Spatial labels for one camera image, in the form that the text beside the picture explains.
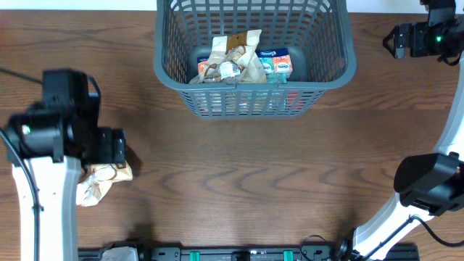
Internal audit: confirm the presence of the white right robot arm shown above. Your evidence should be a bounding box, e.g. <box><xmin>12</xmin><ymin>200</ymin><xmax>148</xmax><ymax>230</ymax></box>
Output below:
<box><xmin>95</xmin><ymin>0</ymin><xmax>463</xmax><ymax>261</ymax></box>

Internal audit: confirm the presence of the beige pantry snack pouch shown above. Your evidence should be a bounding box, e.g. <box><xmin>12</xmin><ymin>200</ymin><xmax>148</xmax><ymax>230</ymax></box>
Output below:
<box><xmin>212</xmin><ymin>29</ymin><xmax>262</xmax><ymax>54</ymax></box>

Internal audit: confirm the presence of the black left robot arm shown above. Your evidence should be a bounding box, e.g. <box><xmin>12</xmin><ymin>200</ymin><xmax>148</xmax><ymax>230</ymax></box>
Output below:
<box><xmin>1</xmin><ymin>69</ymin><xmax>125</xmax><ymax>260</ymax></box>

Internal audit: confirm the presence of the grey plastic basket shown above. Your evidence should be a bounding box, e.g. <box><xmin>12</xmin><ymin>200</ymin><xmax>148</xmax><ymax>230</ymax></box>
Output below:
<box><xmin>153</xmin><ymin>0</ymin><xmax>357</xmax><ymax>119</ymax></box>

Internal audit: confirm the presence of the clear cookie snack bag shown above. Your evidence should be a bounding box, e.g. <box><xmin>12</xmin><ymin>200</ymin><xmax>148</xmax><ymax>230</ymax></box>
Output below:
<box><xmin>189</xmin><ymin>46</ymin><xmax>268</xmax><ymax>84</ymax></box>

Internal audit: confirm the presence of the multicolour tissue pack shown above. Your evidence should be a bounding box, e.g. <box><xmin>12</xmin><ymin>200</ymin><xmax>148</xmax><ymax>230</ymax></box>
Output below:
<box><xmin>197</xmin><ymin>48</ymin><xmax>293</xmax><ymax>83</ymax></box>

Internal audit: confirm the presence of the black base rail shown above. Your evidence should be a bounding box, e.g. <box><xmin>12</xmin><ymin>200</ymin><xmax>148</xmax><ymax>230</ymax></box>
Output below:
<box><xmin>78</xmin><ymin>241</ymin><xmax>421</xmax><ymax>261</ymax></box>

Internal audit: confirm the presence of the orange pasta bag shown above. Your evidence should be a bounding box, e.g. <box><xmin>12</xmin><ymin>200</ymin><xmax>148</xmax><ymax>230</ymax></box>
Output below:
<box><xmin>195</xmin><ymin>91</ymin><xmax>305</xmax><ymax>116</ymax></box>

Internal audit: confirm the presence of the white teal small packet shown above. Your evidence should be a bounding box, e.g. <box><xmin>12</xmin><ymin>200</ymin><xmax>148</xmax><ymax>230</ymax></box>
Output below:
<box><xmin>239</xmin><ymin>74</ymin><xmax>287</xmax><ymax>109</ymax></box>

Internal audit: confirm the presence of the brown white bottom snack bag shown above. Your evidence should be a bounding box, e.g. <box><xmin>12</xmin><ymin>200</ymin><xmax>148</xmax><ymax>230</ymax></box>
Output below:
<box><xmin>76</xmin><ymin>162</ymin><xmax>133</xmax><ymax>207</ymax></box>

